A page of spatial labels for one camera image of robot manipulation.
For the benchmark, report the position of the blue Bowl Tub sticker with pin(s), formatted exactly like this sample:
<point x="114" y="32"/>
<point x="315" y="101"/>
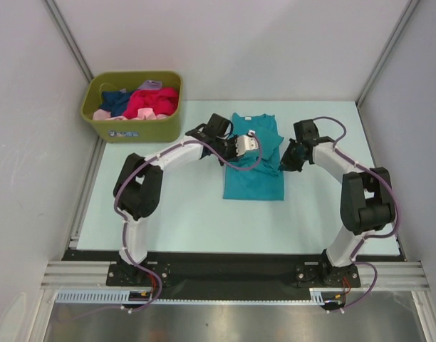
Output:
<point x="116" y="134"/>

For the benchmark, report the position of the light pink t shirt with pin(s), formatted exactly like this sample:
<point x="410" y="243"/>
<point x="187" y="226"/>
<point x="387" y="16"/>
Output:
<point x="142" y="114"/>

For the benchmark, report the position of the lavender t shirt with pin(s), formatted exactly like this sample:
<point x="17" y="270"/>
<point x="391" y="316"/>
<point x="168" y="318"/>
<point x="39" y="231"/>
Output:
<point x="151" y="85"/>

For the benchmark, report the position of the navy blue t shirt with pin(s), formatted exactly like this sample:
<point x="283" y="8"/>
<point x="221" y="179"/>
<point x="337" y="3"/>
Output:
<point x="115" y="102"/>

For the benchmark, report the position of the aluminium frame rail front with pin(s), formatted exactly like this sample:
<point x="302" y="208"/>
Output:
<point x="392" y="276"/>

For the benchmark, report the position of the olive green plastic tub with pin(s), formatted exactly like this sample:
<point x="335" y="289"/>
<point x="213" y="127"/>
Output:
<point x="150" y="131"/>

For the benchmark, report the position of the light blue slotted cable duct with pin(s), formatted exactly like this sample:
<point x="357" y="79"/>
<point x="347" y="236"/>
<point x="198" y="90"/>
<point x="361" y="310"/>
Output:
<point x="103" y="297"/>

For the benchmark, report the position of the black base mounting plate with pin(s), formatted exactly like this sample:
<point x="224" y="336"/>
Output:
<point x="227" y="277"/>

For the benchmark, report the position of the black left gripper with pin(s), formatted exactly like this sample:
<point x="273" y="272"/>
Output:
<point x="234" y="154"/>

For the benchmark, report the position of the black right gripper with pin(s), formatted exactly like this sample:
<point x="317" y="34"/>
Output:
<point x="287" y="164"/>

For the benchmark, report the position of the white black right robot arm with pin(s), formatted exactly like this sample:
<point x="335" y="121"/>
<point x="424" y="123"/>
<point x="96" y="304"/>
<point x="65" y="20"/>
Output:
<point x="367" y="203"/>

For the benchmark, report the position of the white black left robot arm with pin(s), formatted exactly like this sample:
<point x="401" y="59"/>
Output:
<point x="137" y="191"/>

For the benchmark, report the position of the magenta t shirt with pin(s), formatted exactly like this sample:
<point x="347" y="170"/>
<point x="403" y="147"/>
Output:
<point x="162" y="102"/>

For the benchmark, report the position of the teal t shirt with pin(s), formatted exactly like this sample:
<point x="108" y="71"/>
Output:
<point x="265" y="182"/>

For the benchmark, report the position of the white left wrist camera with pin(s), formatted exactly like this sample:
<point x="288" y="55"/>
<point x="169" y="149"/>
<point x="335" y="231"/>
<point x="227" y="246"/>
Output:
<point x="246" y="143"/>

